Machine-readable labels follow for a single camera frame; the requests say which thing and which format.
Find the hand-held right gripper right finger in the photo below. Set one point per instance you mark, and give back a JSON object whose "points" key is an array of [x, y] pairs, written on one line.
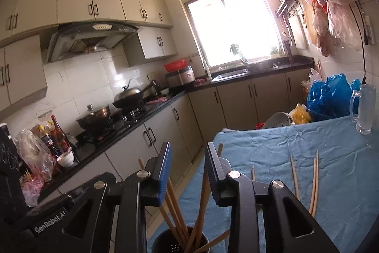
{"points": [[211, 173]]}

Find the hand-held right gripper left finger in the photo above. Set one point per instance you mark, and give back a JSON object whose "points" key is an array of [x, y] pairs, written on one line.
{"points": [[164, 173]]}

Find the long wooden chopstick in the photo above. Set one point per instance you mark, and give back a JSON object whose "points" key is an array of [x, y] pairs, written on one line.
{"points": [[202, 205], [216, 239], [170, 223], [177, 208]]}

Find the black utensil holder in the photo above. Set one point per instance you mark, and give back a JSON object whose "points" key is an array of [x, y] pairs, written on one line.
{"points": [[165, 244]]}

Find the row of wooden chopsticks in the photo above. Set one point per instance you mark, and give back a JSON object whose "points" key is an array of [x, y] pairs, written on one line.
{"points": [[294, 179]]}

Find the blue tablecloth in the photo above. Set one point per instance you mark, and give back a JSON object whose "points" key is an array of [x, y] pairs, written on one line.
{"points": [[266, 146]]}

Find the white bowl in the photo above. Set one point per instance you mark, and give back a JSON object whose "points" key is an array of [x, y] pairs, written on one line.
{"points": [[65, 158]]}

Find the gas stove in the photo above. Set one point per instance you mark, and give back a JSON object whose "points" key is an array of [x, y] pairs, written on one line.
{"points": [[118, 122]]}

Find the clear plastic bag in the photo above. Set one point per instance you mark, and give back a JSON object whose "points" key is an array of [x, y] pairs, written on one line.
{"points": [[32, 152]]}

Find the black kitchen countertop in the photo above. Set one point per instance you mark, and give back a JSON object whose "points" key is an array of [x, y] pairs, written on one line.
{"points": [[165, 99]]}

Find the beige base cabinets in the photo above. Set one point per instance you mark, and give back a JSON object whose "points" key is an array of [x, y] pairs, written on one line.
{"points": [[237, 99]]}

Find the white colander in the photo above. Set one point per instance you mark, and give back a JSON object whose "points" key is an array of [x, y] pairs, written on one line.
{"points": [[277, 121]]}

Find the black wok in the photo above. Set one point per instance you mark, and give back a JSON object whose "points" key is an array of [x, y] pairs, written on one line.
{"points": [[130, 96]]}

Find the sauce bottles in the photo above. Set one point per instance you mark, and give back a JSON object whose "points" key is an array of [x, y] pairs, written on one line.
{"points": [[56, 134]]}

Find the metal cooking pot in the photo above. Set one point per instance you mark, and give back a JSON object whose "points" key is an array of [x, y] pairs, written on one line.
{"points": [[94, 118]]}

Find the silver rice cooker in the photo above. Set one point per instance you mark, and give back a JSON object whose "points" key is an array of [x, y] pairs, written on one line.
{"points": [[180, 76]]}

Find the steel kitchen sink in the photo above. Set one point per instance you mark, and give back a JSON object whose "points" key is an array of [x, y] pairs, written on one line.
{"points": [[231, 74]]}

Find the yellow plastic bag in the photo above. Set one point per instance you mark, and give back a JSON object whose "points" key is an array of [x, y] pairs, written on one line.
{"points": [[300, 115]]}

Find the red plastic basin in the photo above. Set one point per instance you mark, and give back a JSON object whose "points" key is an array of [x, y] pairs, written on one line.
{"points": [[176, 64]]}

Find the sink faucet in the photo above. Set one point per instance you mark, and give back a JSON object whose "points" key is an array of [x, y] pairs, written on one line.
{"points": [[245, 62]]}

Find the green potted plant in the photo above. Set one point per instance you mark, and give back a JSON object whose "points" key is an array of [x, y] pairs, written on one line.
{"points": [[235, 50]]}

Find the small green plant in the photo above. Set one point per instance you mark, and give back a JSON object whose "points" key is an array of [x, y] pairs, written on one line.
{"points": [[274, 52]]}

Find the blue plastic bags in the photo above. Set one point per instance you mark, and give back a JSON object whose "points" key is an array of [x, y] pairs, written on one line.
{"points": [[328, 96]]}

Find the range hood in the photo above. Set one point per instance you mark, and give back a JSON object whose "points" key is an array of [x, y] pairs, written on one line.
{"points": [[88, 38]]}

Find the kitchen window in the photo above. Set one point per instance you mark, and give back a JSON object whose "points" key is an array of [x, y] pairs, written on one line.
{"points": [[231, 18]]}

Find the clear glass mug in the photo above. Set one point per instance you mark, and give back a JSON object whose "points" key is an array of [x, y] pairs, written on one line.
{"points": [[365, 110]]}

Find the black wall rack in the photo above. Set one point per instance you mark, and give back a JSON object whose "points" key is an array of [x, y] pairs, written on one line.
{"points": [[288, 4]]}

